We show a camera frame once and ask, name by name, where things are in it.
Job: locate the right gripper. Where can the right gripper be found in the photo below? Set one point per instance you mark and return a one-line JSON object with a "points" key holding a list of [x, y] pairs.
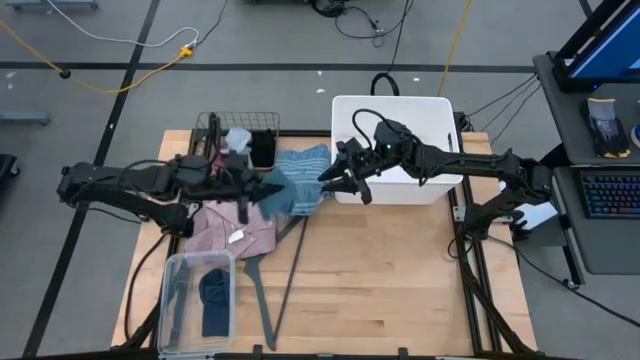
{"points": [[365, 162]]}

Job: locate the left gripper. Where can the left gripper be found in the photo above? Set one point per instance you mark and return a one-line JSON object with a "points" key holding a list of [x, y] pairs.
{"points": [[240, 180]]}

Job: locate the teal ribbed cloth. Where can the teal ribbed cloth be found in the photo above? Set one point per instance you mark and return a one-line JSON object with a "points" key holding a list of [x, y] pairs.
{"points": [[277, 205]]}

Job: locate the blue striped towel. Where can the blue striped towel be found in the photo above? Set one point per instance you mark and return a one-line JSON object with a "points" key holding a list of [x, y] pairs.
{"points": [[305, 170]]}

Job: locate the black cloth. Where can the black cloth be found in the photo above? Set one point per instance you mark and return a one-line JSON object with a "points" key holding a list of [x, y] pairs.
{"points": [[262, 150]]}

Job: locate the red cloth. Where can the red cloth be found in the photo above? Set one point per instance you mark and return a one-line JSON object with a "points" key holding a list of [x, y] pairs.
{"points": [[218, 160]]}

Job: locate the light grey cloth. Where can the light grey cloth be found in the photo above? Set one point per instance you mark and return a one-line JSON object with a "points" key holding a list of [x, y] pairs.
{"points": [[237, 140]]}

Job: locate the pink cloth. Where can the pink cloth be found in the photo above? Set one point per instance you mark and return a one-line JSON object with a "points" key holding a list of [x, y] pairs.
{"points": [[220, 235]]}

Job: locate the navy blue cloth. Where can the navy blue cloth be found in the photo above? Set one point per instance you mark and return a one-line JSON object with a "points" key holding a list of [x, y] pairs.
{"points": [[215, 305]]}

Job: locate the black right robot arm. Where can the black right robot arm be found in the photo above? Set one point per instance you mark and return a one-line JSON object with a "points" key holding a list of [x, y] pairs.
{"points": [[475, 162]]}

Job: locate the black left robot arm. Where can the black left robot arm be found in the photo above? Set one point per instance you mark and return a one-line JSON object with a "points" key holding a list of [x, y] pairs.
{"points": [[125, 182]]}

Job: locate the dark grey plastic hanger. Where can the dark grey plastic hanger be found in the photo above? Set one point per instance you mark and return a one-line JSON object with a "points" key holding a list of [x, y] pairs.
{"points": [[255, 272]]}

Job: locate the white perforated plastic bin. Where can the white perforated plastic bin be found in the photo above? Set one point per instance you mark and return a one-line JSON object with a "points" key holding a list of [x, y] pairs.
{"points": [[430, 120]]}

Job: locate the clear plastic bin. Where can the clear plastic bin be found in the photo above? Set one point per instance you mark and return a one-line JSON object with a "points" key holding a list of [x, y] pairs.
{"points": [[180, 320]]}

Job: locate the white paper box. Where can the white paper box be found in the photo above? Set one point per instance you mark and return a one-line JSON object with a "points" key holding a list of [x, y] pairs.
{"points": [[540, 215]]}

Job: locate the black floor plug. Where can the black floor plug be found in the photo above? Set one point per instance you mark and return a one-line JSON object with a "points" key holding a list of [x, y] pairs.
{"points": [[65, 74]]}

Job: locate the grey side desk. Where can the grey side desk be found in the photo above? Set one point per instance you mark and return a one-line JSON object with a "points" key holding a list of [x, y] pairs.
{"points": [[565, 125]]}

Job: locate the grey floor base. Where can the grey floor base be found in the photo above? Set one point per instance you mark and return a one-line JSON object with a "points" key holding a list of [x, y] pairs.
{"points": [[25, 118]]}

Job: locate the black caster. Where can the black caster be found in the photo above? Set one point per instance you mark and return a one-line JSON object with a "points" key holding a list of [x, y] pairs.
{"points": [[7, 165]]}

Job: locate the dark keyboard tray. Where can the dark keyboard tray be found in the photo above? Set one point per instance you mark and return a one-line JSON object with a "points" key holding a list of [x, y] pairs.
{"points": [[600, 245]]}

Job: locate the grey black work gloves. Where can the grey black work gloves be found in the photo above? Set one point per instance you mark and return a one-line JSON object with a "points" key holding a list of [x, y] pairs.
{"points": [[605, 130]]}

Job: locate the black keyboard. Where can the black keyboard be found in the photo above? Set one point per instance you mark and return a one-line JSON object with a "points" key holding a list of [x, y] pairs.
{"points": [[610, 195]]}

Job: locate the blue white object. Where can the blue white object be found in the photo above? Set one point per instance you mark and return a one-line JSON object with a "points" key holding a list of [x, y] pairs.
{"points": [[636, 136]]}

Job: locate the computer monitor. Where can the computer monitor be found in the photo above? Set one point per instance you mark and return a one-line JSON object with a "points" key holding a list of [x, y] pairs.
{"points": [[615, 50]]}

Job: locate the black table frame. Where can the black table frame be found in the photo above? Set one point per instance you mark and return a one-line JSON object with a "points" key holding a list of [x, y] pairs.
{"points": [[305, 133]]}

